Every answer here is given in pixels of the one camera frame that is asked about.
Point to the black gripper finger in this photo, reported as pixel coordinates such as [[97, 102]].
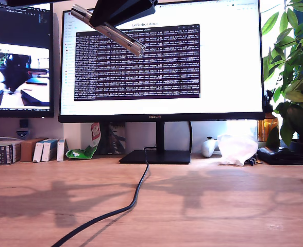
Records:
[[107, 11], [27, 2], [141, 11]]

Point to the metallic laser pointer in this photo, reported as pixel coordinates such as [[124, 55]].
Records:
[[125, 41]]

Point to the black ASUS monitor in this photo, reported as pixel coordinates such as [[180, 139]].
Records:
[[20, 31]]

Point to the black Huawei monitor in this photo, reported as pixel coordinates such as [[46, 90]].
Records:
[[231, 64]]

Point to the grey patterned box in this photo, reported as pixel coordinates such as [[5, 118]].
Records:
[[116, 139]]

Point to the green chewing gum bag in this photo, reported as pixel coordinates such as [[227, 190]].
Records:
[[84, 153]]

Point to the white and blue box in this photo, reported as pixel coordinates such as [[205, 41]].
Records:
[[60, 150], [48, 151], [38, 153]]

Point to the brown cardboard box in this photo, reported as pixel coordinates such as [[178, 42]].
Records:
[[27, 151]]

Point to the white game controller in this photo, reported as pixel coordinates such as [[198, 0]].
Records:
[[208, 149]]

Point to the green and white box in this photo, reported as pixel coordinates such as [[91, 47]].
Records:
[[4, 154]]

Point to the green leafy plant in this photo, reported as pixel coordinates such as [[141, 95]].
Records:
[[293, 64]]

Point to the white plastic bag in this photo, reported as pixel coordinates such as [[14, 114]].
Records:
[[236, 150]]

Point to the amber glass bottle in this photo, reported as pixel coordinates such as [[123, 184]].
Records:
[[266, 128]]

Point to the black wallet pouch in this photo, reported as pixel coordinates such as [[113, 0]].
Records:
[[283, 155]]

